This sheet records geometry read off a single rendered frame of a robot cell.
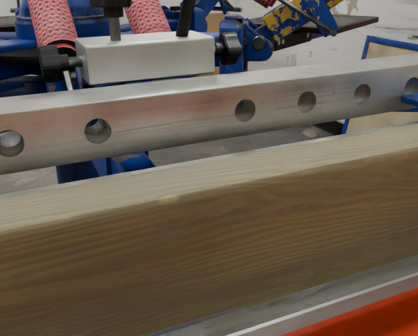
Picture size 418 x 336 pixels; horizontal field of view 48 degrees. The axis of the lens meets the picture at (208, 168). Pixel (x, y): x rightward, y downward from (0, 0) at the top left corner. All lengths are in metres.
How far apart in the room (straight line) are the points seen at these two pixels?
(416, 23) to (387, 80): 2.42
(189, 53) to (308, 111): 0.13
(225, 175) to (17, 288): 0.09
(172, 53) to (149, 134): 0.09
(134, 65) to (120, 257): 0.29
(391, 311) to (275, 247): 0.11
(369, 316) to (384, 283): 0.05
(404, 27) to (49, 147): 2.73
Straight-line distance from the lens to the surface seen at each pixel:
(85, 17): 0.93
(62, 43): 0.61
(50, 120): 0.39
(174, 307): 0.21
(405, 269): 0.27
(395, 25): 3.06
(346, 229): 0.23
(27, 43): 0.93
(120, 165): 0.59
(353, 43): 3.32
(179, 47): 0.46
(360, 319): 0.29
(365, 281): 0.25
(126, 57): 0.44
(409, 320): 0.30
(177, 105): 0.41
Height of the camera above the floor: 1.14
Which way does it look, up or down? 23 degrees down
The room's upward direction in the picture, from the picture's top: 1 degrees counter-clockwise
